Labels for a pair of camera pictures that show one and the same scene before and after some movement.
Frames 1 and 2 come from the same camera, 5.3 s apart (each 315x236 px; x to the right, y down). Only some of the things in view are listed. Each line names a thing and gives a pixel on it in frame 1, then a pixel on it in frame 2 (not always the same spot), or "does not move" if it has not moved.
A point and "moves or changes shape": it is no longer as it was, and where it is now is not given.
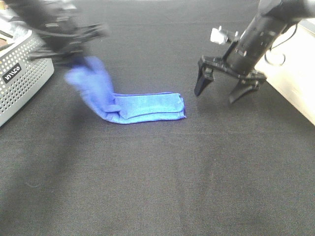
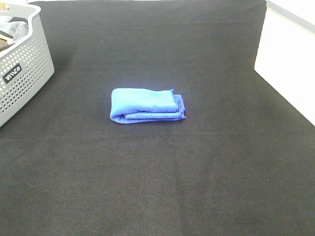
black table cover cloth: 243,168 does not move
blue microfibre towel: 90,78 moves or changes shape
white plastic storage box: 289,66 does not move
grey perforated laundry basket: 25,66 does not move
